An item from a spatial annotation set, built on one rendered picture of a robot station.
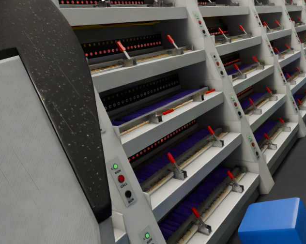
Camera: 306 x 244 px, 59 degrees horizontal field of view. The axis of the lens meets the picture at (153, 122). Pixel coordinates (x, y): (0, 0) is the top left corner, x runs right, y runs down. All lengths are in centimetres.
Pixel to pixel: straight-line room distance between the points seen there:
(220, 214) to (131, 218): 40
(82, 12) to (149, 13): 29
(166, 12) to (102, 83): 47
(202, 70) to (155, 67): 35
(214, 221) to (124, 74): 57
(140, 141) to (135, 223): 22
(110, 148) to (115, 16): 43
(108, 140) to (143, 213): 21
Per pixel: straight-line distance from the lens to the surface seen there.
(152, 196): 80
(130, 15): 95
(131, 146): 74
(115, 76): 78
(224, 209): 104
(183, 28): 124
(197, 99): 104
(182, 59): 104
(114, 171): 68
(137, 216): 72
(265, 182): 129
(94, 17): 85
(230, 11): 161
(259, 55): 184
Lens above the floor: 53
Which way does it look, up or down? 2 degrees down
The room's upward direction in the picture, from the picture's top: 24 degrees counter-clockwise
